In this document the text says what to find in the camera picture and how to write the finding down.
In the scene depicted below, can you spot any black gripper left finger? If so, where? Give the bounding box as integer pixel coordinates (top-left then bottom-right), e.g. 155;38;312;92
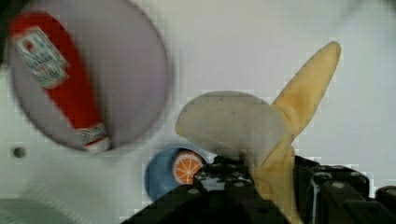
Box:
193;156;253;192

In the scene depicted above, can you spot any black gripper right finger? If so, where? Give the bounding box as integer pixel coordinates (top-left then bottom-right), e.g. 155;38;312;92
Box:
293;156;396;224

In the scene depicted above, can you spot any yellow plush peeled banana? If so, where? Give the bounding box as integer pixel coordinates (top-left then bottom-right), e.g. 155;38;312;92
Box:
176;41;342;224

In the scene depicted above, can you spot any orange slice toy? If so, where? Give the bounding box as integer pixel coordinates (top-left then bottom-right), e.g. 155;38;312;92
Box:
172;150;204;185

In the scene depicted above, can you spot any blue bowl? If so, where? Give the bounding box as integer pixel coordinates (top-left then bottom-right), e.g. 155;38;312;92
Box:
144;144;216;201

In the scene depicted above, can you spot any grey round plate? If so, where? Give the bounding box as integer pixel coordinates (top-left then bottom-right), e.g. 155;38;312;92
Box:
6;0;173;151

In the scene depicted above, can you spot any light green bowl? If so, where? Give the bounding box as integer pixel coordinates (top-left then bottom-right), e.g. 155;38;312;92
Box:
0;199;78;224

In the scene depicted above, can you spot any red plush ketchup bottle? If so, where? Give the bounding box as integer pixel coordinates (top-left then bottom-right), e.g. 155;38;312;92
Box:
9;11;110;153

